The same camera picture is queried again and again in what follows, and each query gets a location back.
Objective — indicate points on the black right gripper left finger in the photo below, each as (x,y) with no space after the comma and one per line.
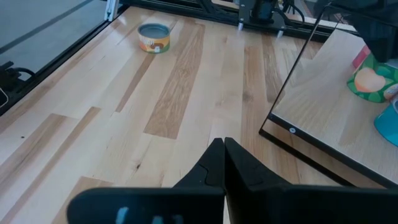
(186,205)

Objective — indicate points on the green peach label can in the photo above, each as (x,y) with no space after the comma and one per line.
(370,82)

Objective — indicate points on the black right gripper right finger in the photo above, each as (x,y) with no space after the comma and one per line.
(280,205)

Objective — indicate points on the short orange green can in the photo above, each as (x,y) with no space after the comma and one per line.
(154,39)

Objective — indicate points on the wooden shelf with black frame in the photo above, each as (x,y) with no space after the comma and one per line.
(323,93)

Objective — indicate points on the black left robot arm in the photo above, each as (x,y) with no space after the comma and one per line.
(261,12)

